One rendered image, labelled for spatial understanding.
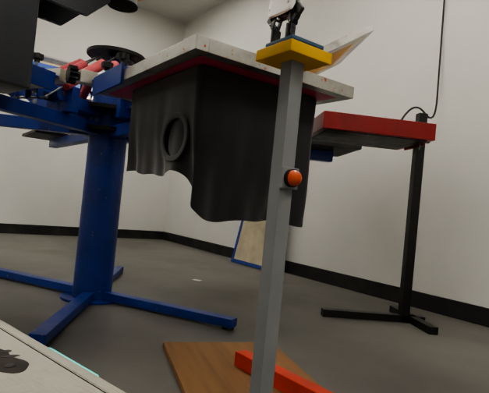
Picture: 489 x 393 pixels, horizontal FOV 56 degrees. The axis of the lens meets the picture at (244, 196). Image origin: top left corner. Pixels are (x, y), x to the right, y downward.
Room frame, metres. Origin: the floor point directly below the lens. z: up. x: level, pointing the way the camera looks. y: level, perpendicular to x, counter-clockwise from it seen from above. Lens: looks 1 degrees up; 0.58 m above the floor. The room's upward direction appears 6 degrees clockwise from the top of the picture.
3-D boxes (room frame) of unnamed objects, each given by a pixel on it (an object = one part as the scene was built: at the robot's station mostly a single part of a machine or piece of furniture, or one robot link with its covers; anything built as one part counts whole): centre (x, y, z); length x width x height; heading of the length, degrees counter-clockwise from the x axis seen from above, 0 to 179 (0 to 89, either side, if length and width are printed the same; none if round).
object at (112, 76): (1.65, 0.51, 0.97); 0.30 x 0.05 x 0.07; 36
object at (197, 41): (1.62, 0.15, 0.97); 0.79 x 0.58 x 0.04; 36
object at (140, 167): (1.46, 0.26, 0.77); 0.46 x 0.09 x 0.36; 36
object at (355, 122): (2.61, -0.65, 1.06); 0.61 x 0.46 x 0.12; 96
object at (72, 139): (3.02, 1.15, 0.91); 1.34 x 0.41 x 0.08; 36
